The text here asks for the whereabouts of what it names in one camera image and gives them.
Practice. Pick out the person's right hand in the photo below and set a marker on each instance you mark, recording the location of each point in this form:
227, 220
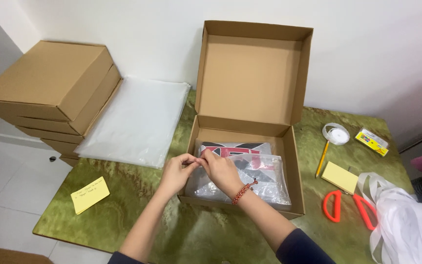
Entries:
221, 171

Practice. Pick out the open brown cardboard box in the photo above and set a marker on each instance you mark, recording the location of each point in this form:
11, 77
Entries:
249, 110

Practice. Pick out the yellow pencil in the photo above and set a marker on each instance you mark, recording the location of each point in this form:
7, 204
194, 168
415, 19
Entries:
322, 158

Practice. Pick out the person's left hand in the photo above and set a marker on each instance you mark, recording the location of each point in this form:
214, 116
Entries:
174, 175

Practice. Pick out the yellow sticky note pad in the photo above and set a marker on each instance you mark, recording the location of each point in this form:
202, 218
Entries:
340, 177

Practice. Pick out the stack of clear plastic bags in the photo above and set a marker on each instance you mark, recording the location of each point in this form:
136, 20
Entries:
137, 123

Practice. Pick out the clear plastic bag with garment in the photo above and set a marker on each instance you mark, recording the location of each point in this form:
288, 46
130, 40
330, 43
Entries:
255, 172

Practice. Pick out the yellow handwritten note card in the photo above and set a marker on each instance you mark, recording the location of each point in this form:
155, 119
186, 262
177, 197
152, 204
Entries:
89, 195

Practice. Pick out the stack of closed cardboard boxes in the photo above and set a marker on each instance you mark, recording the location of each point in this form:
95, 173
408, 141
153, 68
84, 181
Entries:
51, 95

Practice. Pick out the yellow box in clear wrap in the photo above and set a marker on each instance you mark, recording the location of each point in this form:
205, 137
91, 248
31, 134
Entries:
372, 142

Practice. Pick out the heap of white ribbon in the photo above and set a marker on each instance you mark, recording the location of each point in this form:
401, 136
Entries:
401, 223

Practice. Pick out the white ribbon roll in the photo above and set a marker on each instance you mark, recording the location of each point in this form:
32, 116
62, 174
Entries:
335, 134

